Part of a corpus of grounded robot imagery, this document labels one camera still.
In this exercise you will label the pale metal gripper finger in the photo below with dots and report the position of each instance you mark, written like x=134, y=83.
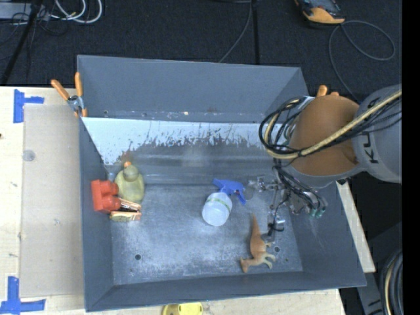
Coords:
x=279, y=223
x=262, y=183

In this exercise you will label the orange toy dinosaur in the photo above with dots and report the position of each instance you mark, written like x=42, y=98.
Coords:
x=257, y=248

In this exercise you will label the blue-headed clear spray bottle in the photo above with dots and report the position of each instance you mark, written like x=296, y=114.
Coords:
x=216, y=208

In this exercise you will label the grey metal bin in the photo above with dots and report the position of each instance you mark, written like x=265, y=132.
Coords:
x=183, y=238

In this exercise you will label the yellow-green squeeze bottle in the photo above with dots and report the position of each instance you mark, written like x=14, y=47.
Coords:
x=129, y=185

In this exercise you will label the red plastic toy block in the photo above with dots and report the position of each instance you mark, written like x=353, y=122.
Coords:
x=105, y=195

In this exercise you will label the pale wood flat board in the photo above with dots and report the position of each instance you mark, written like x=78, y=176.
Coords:
x=49, y=192

